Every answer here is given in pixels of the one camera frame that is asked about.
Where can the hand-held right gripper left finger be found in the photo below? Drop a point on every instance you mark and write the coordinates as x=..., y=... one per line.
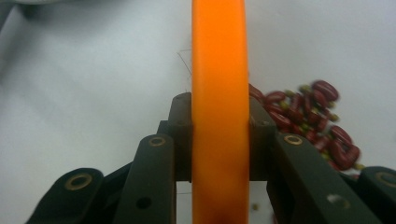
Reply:
x=182, y=140

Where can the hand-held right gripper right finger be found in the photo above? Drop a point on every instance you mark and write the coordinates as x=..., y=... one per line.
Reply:
x=260, y=149

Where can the orange brush with grey bristles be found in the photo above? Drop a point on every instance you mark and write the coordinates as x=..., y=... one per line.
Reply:
x=219, y=93

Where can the scattered red kidney beans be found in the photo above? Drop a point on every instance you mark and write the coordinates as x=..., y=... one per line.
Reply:
x=323, y=90

